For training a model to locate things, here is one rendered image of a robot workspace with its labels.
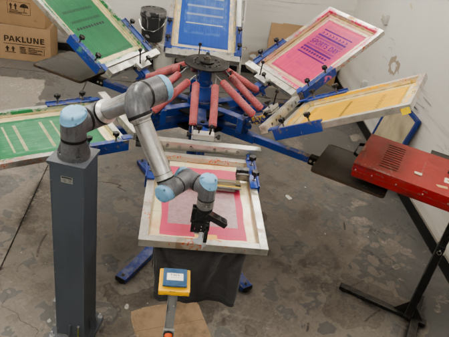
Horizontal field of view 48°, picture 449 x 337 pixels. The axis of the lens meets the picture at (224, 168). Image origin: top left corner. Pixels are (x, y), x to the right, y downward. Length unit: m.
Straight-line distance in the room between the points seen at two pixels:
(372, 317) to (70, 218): 2.12
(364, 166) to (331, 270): 1.16
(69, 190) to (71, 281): 0.59
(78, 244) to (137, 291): 0.89
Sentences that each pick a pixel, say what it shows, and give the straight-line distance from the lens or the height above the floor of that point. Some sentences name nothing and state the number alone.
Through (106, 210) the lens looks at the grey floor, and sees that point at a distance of 4.06.
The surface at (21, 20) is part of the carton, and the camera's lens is 6.55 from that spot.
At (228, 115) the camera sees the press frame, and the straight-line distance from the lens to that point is 3.38.
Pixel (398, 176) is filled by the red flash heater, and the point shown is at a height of 1.10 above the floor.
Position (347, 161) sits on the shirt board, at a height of 0.95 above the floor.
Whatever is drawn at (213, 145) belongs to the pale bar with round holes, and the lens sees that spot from 2.93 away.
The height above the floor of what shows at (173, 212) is 0.97.
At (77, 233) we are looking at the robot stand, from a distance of 2.61.
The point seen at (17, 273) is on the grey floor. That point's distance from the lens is 3.60.
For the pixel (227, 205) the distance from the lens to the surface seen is 2.59.
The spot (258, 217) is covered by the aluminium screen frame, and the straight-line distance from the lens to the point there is 2.49.
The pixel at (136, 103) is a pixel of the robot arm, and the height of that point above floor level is 1.62.
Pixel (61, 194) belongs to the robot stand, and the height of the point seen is 1.02.
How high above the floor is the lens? 2.49
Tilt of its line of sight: 32 degrees down
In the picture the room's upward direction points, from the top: 10 degrees clockwise
